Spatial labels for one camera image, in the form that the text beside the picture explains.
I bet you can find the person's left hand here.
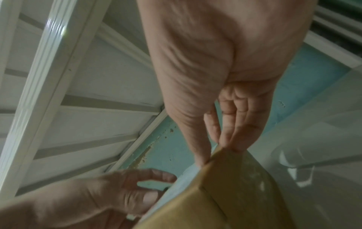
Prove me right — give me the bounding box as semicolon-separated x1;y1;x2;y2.
0;168;178;229

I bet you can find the person's right hand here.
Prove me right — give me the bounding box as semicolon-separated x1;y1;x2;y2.
136;0;316;169

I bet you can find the white shipping label sticker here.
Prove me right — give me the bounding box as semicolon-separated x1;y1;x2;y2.
127;154;220;222

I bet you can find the plain taped cardboard box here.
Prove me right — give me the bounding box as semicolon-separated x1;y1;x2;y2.
135;146;289;229

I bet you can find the white shelf unit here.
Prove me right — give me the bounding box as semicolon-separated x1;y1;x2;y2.
0;0;362;229

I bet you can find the white slatted side frame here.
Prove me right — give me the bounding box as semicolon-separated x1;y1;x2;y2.
304;4;362;69

